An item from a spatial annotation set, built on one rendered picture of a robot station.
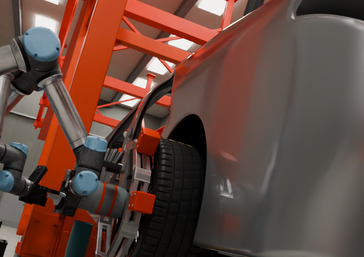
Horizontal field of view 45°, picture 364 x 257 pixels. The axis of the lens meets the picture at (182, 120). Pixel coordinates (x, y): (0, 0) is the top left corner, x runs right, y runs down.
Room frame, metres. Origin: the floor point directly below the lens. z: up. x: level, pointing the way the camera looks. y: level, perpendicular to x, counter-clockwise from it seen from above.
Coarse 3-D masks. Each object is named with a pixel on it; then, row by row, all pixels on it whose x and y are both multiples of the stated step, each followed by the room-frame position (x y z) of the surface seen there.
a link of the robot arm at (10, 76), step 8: (16, 72) 1.73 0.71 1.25; (0, 80) 1.68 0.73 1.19; (8, 80) 1.70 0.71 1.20; (0, 88) 1.67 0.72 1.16; (8, 88) 1.70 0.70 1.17; (0, 96) 1.67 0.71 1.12; (8, 96) 1.72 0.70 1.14; (0, 104) 1.67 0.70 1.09; (0, 112) 1.67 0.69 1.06; (0, 120) 1.67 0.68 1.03; (0, 128) 1.67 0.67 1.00; (0, 136) 1.68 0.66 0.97; (0, 144) 1.67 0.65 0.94; (0, 152) 1.67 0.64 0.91; (0, 160) 1.69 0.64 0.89
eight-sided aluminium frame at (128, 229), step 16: (128, 144) 1.97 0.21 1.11; (144, 160) 1.81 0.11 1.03; (112, 176) 2.15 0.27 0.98; (144, 176) 1.72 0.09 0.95; (144, 192) 1.72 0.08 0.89; (96, 224) 2.21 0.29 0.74; (128, 224) 1.71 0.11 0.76; (96, 240) 2.12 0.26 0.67; (128, 240) 1.75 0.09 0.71; (96, 256) 2.03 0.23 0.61; (112, 256) 1.81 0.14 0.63
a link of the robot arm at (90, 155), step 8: (88, 136) 1.44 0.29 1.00; (88, 144) 1.42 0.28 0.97; (96, 144) 1.42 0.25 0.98; (104, 144) 1.44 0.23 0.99; (80, 152) 1.51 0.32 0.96; (88, 152) 1.42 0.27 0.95; (96, 152) 1.42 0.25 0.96; (104, 152) 1.44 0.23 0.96; (80, 160) 1.43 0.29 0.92; (88, 160) 1.42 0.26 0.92; (96, 160) 1.43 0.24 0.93; (88, 168) 1.42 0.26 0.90; (96, 168) 1.43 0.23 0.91
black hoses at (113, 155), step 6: (108, 150) 1.77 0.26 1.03; (114, 150) 1.77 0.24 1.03; (108, 156) 1.74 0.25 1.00; (114, 156) 1.75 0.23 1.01; (120, 156) 1.76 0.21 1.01; (108, 162) 1.72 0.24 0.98; (114, 162) 1.74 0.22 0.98; (108, 168) 1.85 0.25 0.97; (114, 168) 1.74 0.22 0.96; (120, 168) 1.74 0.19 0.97
